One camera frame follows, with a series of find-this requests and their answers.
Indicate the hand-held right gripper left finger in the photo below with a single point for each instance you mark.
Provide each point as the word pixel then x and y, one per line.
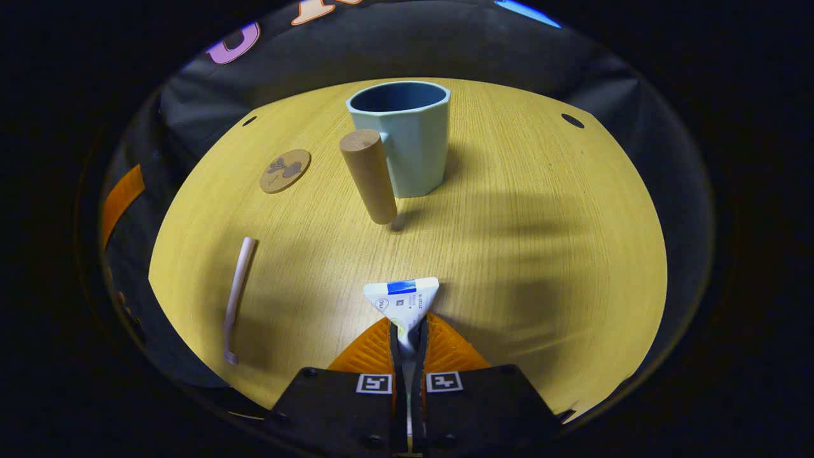
pixel 395 362

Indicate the white toothpaste tube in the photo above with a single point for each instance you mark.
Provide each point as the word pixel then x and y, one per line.
pixel 404 299

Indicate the round wooden coaster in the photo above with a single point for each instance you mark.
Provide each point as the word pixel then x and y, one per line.
pixel 286 170

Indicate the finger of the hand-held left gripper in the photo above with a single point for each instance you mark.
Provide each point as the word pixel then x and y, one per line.
pixel 121 197

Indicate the black backdrop cloth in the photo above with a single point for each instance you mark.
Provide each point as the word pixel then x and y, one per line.
pixel 394 51

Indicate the pale pink toothbrush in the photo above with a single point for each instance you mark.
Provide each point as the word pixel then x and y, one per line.
pixel 238 286

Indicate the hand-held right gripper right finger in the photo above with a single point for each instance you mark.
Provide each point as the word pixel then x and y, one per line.
pixel 421 381

